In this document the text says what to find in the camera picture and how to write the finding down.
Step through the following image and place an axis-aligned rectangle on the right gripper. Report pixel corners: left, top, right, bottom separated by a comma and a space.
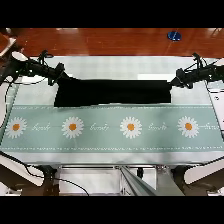
170, 67, 195, 90

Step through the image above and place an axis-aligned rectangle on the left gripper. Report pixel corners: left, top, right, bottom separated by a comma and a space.
48, 63, 72, 87

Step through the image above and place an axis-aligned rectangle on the black garment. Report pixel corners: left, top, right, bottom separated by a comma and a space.
53, 76, 173, 109

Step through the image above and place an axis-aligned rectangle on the blue round object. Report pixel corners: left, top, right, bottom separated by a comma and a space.
167, 30, 182, 42

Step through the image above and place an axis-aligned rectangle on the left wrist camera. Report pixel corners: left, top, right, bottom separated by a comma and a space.
37, 49, 54, 65

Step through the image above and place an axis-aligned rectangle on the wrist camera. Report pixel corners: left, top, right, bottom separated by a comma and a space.
191, 52, 205, 68
37, 49, 54, 65

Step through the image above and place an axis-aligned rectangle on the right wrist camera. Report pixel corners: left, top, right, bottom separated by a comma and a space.
191, 52, 205, 68

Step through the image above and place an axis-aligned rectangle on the silver frame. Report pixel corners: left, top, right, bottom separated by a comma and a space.
0, 161, 224, 197

